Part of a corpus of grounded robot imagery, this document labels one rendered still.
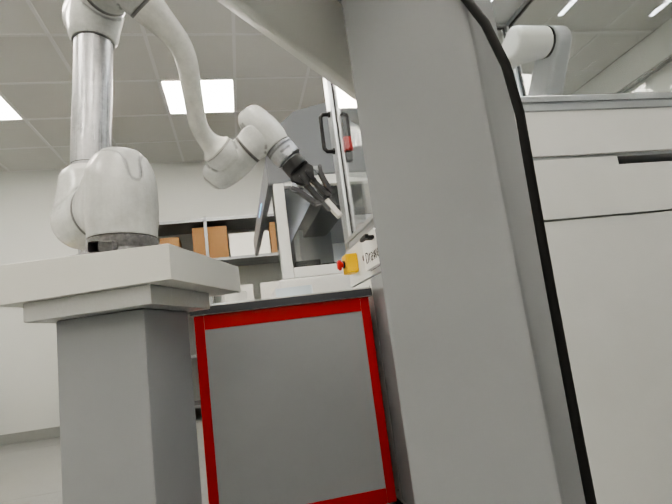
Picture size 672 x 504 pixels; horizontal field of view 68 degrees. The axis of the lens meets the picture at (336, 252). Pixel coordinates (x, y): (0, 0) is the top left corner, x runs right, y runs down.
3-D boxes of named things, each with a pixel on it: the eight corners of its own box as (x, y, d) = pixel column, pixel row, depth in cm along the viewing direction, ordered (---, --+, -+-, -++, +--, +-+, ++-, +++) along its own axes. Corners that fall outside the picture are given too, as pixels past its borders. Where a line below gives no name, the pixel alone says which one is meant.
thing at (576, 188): (458, 227, 103) (446, 161, 106) (350, 287, 201) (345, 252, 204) (812, 196, 123) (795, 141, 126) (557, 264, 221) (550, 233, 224)
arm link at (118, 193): (100, 229, 104) (98, 130, 107) (69, 246, 116) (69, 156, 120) (172, 235, 115) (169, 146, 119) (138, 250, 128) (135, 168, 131)
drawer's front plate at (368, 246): (390, 255, 142) (385, 218, 144) (365, 271, 170) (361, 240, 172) (396, 255, 143) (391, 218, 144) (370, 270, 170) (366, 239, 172)
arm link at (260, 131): (293, 138, 162) (263, 165, 163) (261, 102, 162) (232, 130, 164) (286, 132, 151) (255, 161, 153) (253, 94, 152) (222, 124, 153)
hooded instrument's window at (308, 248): (281, 279, 232) (271, 186, 240) (262, 309, 404) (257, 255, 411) (503, 256, 256) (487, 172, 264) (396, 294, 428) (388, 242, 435)
